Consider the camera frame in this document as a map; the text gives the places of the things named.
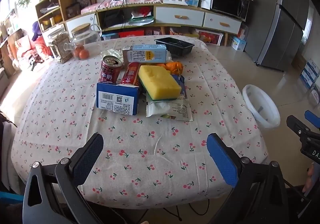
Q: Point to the blue white cardboard box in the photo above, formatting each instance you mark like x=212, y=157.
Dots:
x=237, y=43

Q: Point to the glass jar with wooden lid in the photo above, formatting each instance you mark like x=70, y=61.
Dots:
x=85, y=36

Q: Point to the orange fruit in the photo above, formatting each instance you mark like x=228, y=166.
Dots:
x=84, y=54
x=77, y=50

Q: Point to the wooden white media cabinet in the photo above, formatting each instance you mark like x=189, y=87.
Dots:
x=153, y=17

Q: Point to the red gift box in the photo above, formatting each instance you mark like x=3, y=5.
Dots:
x=131, y=33

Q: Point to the white snack wrapper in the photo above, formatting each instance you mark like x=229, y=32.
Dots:
x=170, y=110

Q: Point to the wide red milk can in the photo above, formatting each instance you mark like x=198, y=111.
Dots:
x=110, y=70

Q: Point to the dark blue milk carton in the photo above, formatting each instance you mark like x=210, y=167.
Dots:
x=117, y=100

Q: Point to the purple hat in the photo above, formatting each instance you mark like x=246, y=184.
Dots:
x=36, y=31

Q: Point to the red cloth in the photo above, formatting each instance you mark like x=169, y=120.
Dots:
x=37, y=49

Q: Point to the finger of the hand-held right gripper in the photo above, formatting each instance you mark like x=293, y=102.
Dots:
x=313, y=119
x=298, y=127

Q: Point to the glass storage jar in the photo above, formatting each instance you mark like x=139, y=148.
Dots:
x=58, y=44

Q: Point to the yellow green sponge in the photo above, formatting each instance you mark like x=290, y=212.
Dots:
x=157, y=81

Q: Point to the slim red drink can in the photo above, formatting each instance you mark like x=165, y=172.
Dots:
x=130, y=74

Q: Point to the wooden shelf unit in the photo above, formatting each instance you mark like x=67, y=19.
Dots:
x=61, y=1

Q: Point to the pink patterned box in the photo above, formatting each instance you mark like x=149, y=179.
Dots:
x=153, y=31

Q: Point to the brown cardboard carton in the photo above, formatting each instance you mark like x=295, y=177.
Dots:
x=298, y=62

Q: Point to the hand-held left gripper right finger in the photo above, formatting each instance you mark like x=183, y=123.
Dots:
x=222, y=161

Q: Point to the light blue milk carton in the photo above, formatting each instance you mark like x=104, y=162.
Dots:
x=145, y=55

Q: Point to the grey refrigerator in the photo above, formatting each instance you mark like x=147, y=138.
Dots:
x=282, y=21

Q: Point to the pink cloth runner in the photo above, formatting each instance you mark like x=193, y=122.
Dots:
x=117, y=2

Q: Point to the small dark picture frame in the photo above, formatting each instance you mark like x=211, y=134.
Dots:
x=73, y=10

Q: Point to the person's right hand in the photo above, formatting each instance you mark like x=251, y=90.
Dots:
x=309, y=179

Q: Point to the white plastic basin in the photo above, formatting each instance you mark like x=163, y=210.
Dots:
x=260, y=104

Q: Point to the blue foil wrapper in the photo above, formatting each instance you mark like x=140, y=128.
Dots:
x=182, y=85

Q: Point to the black microwave oven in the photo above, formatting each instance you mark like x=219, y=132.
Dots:
x=230, y=4

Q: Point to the stack of blue white boxes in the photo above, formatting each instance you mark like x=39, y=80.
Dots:
x=310, y=77

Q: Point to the black electronic box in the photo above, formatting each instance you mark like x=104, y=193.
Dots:
x=113, y=17

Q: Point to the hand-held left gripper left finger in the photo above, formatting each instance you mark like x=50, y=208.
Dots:
x=87, y=159

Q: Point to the black plastic tray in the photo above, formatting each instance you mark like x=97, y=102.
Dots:
x=175, y=44

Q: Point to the white storage bin red contents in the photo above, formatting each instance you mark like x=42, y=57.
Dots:
x=210, y=37

